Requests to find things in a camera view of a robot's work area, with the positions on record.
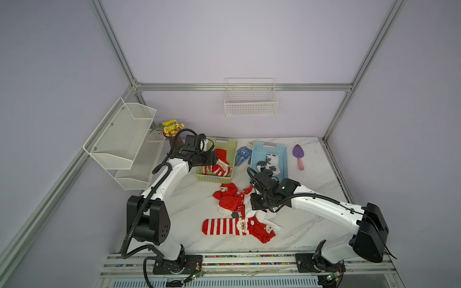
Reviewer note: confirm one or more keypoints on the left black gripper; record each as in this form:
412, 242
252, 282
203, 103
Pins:
211, 158

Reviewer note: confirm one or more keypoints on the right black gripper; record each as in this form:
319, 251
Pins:
255, 203

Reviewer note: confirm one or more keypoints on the red snowflake sock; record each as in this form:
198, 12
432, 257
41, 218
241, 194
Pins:
222, 158

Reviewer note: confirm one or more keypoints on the white grey sport sock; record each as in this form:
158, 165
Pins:
270, 166

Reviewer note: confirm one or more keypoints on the red white striped santa sock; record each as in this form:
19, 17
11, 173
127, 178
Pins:
225, 226

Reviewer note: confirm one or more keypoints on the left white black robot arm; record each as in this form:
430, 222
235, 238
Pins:
148, 222

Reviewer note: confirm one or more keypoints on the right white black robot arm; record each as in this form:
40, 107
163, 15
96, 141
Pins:
367, 231

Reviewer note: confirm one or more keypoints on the green plastic basket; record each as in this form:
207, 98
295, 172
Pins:
226, 144

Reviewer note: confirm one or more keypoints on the blue plastic basket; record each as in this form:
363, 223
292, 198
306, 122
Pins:
262, 149

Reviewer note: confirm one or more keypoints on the white sock black stripes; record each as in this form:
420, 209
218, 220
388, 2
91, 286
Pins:
266, 218

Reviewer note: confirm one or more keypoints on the red santa sock upper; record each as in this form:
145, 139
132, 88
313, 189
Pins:
231, 200

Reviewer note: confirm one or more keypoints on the blue dotted work glove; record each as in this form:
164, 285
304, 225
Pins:
243, 154

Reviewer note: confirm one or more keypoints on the dark glass vase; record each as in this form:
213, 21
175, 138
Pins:
176, 142

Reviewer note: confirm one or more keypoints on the yellow flower bouquet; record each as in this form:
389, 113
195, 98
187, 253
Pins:
169, 128

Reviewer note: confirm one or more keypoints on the white two-tier mesh shelf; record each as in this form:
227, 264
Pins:
126, 145

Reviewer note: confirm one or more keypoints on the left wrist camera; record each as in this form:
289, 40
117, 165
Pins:
205, 144

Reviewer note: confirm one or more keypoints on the purple trowel pink handle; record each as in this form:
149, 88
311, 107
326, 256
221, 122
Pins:
298, 153

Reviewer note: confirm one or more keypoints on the white wire wall basket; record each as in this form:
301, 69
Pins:
250, 97

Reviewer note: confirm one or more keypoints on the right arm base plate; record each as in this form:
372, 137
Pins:
309, 262

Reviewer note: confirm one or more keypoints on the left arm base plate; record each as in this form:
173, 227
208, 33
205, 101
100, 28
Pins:
185, 264

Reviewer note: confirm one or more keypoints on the aluminium rail bench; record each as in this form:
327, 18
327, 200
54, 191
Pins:
247, 270

